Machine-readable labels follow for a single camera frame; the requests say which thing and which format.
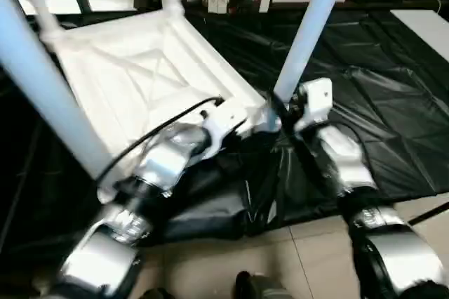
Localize white plastic table top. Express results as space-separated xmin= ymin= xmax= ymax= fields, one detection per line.
xmin=39 ymin=6 xmax=281 ymax=205

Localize black work mat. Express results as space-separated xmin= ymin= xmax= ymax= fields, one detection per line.
xmin=0 ymin=4 xmax=449 ymax=258

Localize white flat board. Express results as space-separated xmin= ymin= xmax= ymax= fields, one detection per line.
xmin=389 ymin=8 xmax=449 ymax=61

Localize black left robot foot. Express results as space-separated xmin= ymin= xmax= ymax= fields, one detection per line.
xmin=137 ymin=288 xmax=175 ymax=299

